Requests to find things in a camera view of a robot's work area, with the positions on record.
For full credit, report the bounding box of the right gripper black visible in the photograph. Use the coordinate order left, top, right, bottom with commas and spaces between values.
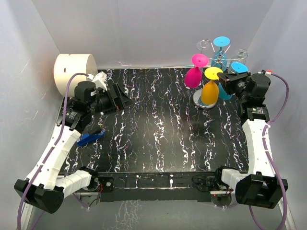
217, 71, 251, 102

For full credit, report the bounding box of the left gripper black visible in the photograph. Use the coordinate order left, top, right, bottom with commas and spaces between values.
88, 83, 135, 115

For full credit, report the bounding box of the blue wine glass front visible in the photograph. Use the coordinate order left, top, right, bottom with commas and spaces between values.
218, 62, 248, 100

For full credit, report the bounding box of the blue wine glass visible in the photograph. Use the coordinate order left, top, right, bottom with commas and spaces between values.
218, 62, 248, 100
211, 36, 230, 71

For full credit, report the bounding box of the yellow plastic wine glass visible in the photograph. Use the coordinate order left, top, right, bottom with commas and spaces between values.
201, 67, 223, 105

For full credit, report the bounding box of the pink plastic wine glass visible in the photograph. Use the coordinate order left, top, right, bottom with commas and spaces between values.
184, 53, 209, 88

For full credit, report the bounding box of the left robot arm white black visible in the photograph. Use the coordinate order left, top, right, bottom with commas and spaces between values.
14, 81, 133, 214

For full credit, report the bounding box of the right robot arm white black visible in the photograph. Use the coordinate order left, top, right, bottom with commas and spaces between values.
214, 71, 288, 209

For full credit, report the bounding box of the blue wine glass rear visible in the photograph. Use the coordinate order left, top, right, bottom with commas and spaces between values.
211, 36, 230, 71

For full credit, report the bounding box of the blue black clip tool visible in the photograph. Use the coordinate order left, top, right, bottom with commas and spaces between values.
76, 127, 105, 147

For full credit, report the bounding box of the white cylindrical container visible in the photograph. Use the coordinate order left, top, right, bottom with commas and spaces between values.
53, 54, 98, 96

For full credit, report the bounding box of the silver wire glass rack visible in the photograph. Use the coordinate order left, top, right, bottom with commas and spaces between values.
193, 36, 248, 109

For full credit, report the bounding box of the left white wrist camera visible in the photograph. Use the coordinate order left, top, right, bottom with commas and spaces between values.
86, 71, 107, 91

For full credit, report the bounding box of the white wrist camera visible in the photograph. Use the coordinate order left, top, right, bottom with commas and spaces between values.
258, 69, 272, 76
86, 71, 107, 91

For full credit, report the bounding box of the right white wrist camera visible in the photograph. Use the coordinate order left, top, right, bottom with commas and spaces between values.
258, 69, 272, 76

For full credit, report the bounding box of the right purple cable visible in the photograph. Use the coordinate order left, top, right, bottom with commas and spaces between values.
248, 73, 290, 230

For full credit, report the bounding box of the purple cable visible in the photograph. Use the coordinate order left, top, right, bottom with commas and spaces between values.
248, 73, 290, 230
16, 72, 94, 230

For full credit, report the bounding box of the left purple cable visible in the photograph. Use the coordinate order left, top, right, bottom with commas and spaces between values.
16, 72, 94, 230

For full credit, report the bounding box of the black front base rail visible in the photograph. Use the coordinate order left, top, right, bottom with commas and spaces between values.
96, 172, 234, 202

